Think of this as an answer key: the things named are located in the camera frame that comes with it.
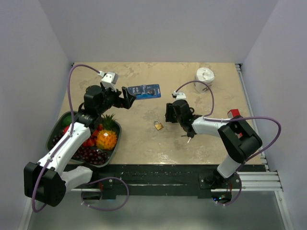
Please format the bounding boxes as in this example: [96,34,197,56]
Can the red box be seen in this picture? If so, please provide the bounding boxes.
[227,109,242,138]

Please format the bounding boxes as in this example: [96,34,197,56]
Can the dark green fruit tray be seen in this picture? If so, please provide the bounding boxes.
[47,112,121,167]

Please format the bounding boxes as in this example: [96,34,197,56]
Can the purple cable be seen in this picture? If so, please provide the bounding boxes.
[175,80,283,207]
[31,64,130,213]

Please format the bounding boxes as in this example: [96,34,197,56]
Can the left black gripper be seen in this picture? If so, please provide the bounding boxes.
[97,84,136,115]

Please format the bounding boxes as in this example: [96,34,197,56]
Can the blue blister card package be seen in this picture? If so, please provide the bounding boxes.
[128,84,161,100]

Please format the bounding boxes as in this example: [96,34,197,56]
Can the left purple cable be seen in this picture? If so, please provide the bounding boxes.
[31,64,130,213]

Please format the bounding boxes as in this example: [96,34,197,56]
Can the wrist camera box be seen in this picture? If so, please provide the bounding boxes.
[98,71,118,92]
[172,91,187,101]

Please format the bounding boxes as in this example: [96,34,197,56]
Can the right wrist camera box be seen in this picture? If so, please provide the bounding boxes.
[172,91,187,101]

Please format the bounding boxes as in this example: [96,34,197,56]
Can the red strawberries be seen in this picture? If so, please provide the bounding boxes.
[82,124,103,147]

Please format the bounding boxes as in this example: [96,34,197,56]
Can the red apple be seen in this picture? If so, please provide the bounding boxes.
[63,126,69,134]

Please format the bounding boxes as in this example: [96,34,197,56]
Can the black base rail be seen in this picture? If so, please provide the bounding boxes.
[77,164,264,199]

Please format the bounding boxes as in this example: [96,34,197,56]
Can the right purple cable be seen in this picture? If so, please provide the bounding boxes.
[175,80,283,207]

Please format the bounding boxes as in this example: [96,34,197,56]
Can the white paper roll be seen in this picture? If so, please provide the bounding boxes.
[193,67,215,93]

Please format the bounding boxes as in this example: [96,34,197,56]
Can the bunch of black keys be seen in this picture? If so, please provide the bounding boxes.
[181,133,195,144]

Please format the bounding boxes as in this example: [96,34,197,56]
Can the green lime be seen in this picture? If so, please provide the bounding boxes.
[62,115,72,127]

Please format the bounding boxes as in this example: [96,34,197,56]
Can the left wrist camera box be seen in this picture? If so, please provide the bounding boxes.
[98,71,118,92]

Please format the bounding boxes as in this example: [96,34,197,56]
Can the purple grapes bunch front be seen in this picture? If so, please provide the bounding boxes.
[72,147,109,166]

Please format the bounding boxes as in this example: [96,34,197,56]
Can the brass padlock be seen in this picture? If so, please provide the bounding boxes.
[154,120,163,130]

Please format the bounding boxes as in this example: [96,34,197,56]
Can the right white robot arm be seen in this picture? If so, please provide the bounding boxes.
[165,100,262,188]

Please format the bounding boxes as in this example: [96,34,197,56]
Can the orange spiky fruit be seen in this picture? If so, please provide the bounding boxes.
[96,129,118,150]

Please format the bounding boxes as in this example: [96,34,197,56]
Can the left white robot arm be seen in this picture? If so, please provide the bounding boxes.
[24,85,136,207]

